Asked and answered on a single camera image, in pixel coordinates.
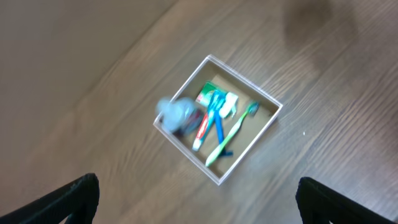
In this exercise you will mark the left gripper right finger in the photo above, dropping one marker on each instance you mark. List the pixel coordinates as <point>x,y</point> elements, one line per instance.
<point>318,203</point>

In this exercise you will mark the teal toothpaste tube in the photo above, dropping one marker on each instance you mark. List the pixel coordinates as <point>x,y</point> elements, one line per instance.
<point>208,120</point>

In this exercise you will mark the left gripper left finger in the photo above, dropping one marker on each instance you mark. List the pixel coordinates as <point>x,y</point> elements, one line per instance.
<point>75,202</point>

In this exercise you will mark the dark blue soap pump bottle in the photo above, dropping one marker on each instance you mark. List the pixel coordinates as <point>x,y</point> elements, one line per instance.
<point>179,117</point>

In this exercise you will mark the white cardboard box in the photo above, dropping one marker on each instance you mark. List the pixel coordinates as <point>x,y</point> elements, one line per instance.
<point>253,127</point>

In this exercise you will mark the green soap bar package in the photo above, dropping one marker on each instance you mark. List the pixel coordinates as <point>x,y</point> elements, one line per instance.
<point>230,105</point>

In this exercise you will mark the blue disposable razor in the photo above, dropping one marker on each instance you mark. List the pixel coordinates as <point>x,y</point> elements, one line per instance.
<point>219,129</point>

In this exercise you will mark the green toothbrush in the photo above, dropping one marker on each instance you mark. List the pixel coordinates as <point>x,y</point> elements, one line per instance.
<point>250,110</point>

